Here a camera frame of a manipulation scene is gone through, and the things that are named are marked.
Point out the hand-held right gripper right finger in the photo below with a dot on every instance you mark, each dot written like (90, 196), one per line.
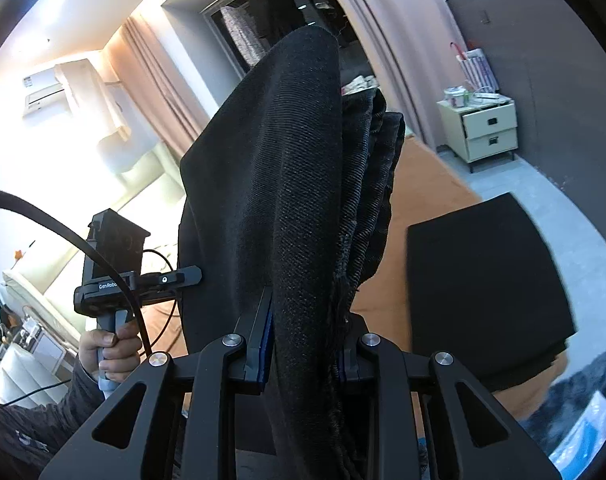
(345, 365)

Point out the small round tin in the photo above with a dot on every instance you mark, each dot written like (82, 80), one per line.
(455, 97)

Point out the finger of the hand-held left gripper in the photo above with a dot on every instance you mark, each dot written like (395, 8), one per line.
(183, 276)

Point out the white patterned pillow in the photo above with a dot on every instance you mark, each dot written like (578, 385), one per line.
(360, 84)

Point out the white air conditioner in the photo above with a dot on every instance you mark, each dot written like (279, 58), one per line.
(43, 95)

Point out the person's left hand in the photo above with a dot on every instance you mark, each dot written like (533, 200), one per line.
(115, 355)

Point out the striped paper bag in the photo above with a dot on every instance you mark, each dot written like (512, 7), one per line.
(478, 67)

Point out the person's left forearm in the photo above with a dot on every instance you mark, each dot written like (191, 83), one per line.
(33, 430)

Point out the patterned hanging garment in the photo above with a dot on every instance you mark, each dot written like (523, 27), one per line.
(243, 35)

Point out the light blue cloth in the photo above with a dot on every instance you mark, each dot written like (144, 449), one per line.
(583, 430)

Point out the folded black pants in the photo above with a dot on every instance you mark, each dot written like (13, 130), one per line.
(483, 280)

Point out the brown bed blanket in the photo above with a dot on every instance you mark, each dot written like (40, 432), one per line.
(423, 185)

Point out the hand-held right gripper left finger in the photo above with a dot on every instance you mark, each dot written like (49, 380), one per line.
(265, 350)

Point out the open wardrobe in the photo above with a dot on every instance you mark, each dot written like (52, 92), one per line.
(353, 40)

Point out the dark hanging clothes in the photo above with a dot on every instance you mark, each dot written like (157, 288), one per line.
(268, 15)

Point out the dark grey pants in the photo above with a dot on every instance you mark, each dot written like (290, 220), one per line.
(283, 185)

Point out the cream nightstand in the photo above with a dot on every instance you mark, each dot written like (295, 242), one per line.
(488, 135)

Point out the pink curtain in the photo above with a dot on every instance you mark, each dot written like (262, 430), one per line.
(393, 35)
(153, 85)

